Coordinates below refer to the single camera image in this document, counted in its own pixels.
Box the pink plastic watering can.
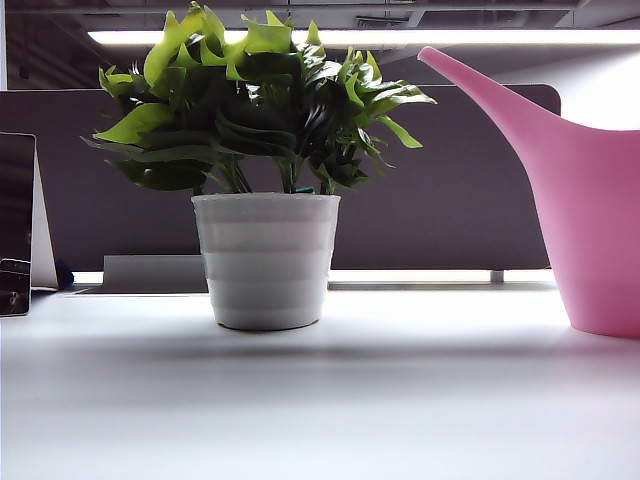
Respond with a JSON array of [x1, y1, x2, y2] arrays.
[[417, 45, 640, 340]]

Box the green plant in white pot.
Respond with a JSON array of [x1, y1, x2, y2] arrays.
[[80, 1, 439, 332]]

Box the dark grey desk partition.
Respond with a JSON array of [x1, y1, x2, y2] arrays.
[[0, 83, 560, 272]]

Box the long ceiling light strip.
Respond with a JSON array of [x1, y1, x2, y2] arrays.
[[87, 28, 640, 50]]

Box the ceiling air vent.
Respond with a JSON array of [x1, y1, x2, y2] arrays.
[[355, 16, 411, 29]]

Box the small blue object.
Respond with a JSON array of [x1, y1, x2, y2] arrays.
[[54, 258, 75, 290]]

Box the desk cable slot frame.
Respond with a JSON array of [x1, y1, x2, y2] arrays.
[[74, 281, 556, 296]]

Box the black display with white frame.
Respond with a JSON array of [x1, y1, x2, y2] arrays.
[[0, 132, 60, 317]]

